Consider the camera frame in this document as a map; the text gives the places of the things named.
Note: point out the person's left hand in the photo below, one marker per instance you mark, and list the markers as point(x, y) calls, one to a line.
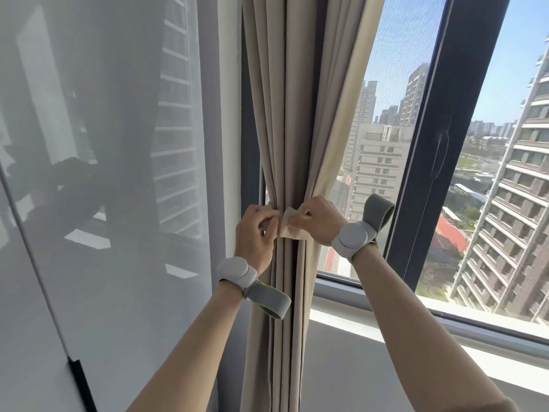
point(253, 244)

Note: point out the person's right hand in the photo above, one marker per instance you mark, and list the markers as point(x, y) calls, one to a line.
point(326, 220)

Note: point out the beige curtain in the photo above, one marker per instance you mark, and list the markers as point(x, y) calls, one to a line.
point(296, 102)

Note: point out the person's left forearm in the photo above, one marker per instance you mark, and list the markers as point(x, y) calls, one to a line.
point(193, 351)

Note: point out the person's right forearm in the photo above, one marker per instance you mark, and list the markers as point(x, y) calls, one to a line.
point(420, 338)

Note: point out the white grey wrist tracker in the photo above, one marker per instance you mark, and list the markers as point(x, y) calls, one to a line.
point(233, 270)
point(351, 240)

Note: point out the white window sill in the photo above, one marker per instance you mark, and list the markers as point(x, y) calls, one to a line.
point(343, 321)

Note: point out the slim white tower building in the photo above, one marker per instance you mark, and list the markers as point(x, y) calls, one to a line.
point(364, 107)

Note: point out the glossy white wardrobe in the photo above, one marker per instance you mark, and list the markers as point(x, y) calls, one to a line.
point(107, 210)

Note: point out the distant white tower building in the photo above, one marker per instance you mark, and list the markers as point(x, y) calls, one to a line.
point(414, 94)

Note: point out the beige balcony apartment building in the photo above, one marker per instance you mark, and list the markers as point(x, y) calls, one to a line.
point(506, 231)

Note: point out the tan sweater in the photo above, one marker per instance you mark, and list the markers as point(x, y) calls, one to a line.
point(502, 405)

